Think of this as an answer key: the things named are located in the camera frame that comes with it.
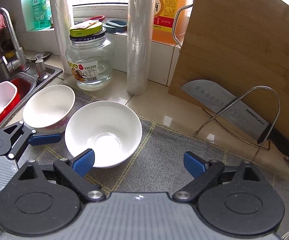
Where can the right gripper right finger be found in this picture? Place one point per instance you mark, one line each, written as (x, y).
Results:
(205, 174)

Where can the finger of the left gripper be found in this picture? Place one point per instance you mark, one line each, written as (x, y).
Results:
(44, 139)

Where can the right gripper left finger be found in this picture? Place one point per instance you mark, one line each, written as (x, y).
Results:
(72, 172)

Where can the white floral bowl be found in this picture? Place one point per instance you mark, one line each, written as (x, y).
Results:
(50, 109)

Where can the plain white bowl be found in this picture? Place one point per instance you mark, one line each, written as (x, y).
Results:
(111, 129)

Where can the steel kitchen cleaver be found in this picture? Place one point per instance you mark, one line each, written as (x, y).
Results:
(234, 110)

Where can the red white sink basin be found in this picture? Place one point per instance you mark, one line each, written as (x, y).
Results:
(12, 92)

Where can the stainless steel sink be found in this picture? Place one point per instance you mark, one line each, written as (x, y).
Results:
(32, 74)

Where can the chrome sink faucet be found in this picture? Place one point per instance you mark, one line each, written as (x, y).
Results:
(20, 63)

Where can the glass jar green lid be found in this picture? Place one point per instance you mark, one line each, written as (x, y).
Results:
(90, 55)

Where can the short plastic wrap roll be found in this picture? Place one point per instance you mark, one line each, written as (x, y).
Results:
(62, 16)

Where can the bamboo cutting board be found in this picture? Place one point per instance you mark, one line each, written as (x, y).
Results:
(239, 44)

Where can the green detergent bottle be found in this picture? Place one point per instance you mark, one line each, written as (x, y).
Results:
(41, 14)

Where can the orange oil jug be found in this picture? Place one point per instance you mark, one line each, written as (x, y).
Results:
(164, 17)

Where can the tall plastic wrap roll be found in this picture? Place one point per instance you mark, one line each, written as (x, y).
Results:
(139, 43)

